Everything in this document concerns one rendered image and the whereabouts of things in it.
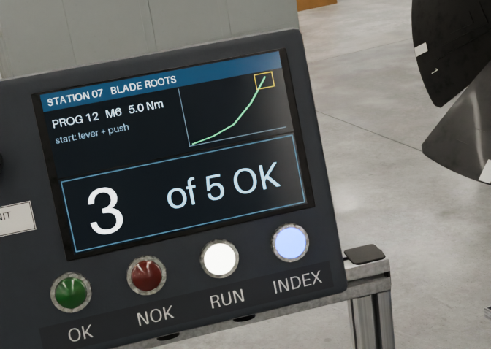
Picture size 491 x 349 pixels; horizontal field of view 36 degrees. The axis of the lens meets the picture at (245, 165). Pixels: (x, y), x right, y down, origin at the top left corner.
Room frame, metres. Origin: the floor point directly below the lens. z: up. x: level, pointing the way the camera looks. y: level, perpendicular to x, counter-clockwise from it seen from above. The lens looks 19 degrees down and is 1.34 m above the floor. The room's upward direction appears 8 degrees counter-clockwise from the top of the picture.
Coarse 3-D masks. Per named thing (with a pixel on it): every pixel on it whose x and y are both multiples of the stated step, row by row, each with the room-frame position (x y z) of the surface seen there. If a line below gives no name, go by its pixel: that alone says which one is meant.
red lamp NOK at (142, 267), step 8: (144, 256) 0.45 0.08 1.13; (152, 256) 0.45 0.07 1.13; (136, 264) 0.45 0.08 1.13; (144, 264) 0.44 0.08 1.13; (152, 264) 0.44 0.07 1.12; (160, 264) 0.45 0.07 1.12; (128, 272) 0.44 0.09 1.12; (136, 272) 0.44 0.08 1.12; (144, 272) 0.44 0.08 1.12; (152, 272) 0.44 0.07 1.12; (160, 272) 0.44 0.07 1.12; (128, 280) 0.44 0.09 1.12; (136, 280) 0.44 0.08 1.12; (144, 280) 0.44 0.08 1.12; (152, 280) 0.44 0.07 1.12; (160, 280) 0.44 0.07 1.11; (136, 288) 0.44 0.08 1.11; (144, 288) 0.44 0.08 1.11; (152, 288) 0.44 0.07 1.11; (160, 288) 0.44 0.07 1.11
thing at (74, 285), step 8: (72, 272) 0.44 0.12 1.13; (56, 280) 0.44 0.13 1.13; (64, 280) 0.44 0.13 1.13; (72, 280) 0.44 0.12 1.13; (80, 280) 0.44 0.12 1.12; (88, 280) 0.44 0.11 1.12; (56, 288) 0.43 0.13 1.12; (64, 288) 0.43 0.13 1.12; (72, 288) 0.43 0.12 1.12; (80, 288) 0.43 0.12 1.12; (88, 288) 0.44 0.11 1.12; (56, 296) 0.43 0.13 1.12; (64, 296) 0.43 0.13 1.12; (72, 296) 0.43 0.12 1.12; (80, 296) 0.43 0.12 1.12; (88, 296) 0.44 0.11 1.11; (56, 304) 0.43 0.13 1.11; (64, 304) 0.43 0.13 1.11; (72, 304) 0.43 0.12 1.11; (80, 304) 0.43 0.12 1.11
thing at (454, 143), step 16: (480, 80) 1.04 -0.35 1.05; (464, 96) 1.04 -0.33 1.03; (480, 96) 1.03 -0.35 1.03; (448, 112) 1.04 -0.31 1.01; (464, 112) 1.03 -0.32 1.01; (480, 112) 1.01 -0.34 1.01; (448, 128) 1.03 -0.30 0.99; (464, 128) 1.01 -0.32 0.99; (480, 128) 1.00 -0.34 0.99; (432, 144) 1.03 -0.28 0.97; (448, 144) 1.01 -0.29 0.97; (464, 144) 1.00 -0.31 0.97; (480, 144) 0.98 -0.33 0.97; (448, 160) 1.00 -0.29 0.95; (464, 160) 0.98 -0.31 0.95; (480, 160) 0.97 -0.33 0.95; (464, 176) 0.97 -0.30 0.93
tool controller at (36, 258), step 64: (128, 64) 0.49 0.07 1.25; (192, 64) 0.49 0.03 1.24; (256, 64) 0.50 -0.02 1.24; (0, 128) 0.46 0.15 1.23; (64, 128) 0.47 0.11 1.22; (128, 128) 0.47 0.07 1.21; (192, 128) 0.48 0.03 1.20; (256, 128) 0.48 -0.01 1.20; (0, 192) 0.45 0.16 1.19; (192, 192) 0.47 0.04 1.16; (256, 192) 0.47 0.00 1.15; (320, 192) 0.48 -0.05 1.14; (0, 256) 0.44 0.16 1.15; (64, 256) 0.45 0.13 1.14; (128, 256) 0.45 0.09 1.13; (192, 256) 0.45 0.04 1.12; (256, 256) 0.46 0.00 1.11; (320, 256) 0.46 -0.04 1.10; (0, 320) 0.43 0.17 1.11; (64, 320) 0.43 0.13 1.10; (128, 320) 0.44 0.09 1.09; (192, 320) 0.44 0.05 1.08
